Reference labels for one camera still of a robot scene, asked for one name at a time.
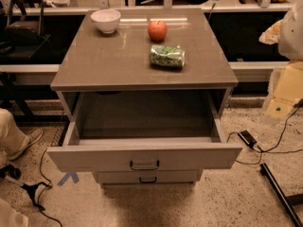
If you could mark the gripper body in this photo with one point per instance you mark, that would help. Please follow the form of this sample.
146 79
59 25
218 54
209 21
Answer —
292 37

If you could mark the drawer with black handle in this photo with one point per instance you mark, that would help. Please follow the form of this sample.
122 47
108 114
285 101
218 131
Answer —
144 131
149 176

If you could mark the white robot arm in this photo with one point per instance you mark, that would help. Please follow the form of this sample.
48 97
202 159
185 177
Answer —
288 34

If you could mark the grey drawer cabinet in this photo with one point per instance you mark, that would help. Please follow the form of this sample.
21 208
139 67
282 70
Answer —
121 62

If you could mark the black power adapter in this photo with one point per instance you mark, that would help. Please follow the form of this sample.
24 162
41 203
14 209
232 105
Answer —
247 138

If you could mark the black metal stand leg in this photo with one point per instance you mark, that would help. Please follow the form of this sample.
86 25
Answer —
288 202

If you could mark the green soda can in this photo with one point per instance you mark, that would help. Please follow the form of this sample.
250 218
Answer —
167 56

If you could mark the red apple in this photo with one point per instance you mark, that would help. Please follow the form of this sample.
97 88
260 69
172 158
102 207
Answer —
157 30

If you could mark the white ceramic bowl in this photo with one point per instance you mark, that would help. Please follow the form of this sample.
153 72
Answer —
106 20

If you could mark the blue tape cross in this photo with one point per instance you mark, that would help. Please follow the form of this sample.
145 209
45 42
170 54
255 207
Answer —
69 175

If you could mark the grey sneaker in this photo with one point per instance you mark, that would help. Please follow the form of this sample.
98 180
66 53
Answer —
31 139

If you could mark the black chair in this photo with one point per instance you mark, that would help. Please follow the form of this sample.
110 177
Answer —
24 38

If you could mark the person leg beige trousers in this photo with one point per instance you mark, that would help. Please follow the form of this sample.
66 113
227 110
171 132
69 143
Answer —
11 137

